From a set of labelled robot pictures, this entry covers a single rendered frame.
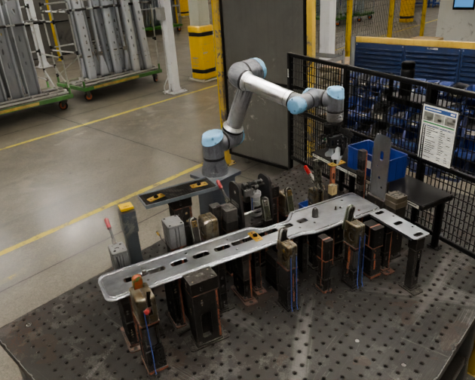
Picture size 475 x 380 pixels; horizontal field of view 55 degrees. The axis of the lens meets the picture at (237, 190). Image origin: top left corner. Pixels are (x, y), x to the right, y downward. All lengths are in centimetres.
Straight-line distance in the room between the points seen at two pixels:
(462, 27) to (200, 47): 483
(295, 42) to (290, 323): 295
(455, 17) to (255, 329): 749
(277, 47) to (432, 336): 319
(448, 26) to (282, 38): 484
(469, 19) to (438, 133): 639
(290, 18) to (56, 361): 343
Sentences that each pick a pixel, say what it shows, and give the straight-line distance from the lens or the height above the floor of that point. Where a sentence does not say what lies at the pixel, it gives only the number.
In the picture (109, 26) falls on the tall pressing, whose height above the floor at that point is 122.
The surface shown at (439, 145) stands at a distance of 251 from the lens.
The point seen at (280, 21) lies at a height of 165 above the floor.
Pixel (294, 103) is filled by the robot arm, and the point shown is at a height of 158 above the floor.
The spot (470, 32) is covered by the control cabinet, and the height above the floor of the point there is 95.
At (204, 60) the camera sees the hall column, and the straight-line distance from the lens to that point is 982.
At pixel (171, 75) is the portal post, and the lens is 907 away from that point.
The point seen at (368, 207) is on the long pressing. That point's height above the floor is 100.
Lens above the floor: 211
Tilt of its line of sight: 26 degrees down
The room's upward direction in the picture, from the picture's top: 4 degrees counter-clockwise
